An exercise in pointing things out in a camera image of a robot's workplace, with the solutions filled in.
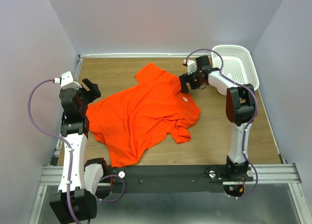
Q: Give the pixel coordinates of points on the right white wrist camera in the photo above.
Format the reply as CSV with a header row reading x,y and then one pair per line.
x,y
190,65

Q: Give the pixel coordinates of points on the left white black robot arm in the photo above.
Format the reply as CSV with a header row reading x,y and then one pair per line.
x,y
75,200

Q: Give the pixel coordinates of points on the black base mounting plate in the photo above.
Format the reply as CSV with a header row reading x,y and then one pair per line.
x,y
171,179

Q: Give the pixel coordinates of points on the white perforated plastic basket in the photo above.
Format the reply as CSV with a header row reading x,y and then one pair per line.
x,y
236,63

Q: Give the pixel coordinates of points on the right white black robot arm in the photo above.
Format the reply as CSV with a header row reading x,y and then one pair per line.
x,y
241,109

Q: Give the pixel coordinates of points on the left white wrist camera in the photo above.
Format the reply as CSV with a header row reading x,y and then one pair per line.
x,y
67,81

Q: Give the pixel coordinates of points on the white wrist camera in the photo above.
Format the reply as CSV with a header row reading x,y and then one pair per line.
x,y
190,65
67,81

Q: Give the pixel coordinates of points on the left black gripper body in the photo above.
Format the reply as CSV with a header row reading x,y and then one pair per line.
x,y
86,97

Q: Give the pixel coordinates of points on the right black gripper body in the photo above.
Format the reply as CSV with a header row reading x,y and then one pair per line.
x,y
194,81

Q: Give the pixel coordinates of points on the aluminium frame rail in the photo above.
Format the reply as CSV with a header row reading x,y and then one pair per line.
x,y
267,174

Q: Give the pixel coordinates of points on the orange t shirt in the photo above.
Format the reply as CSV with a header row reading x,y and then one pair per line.
x,y
136,119

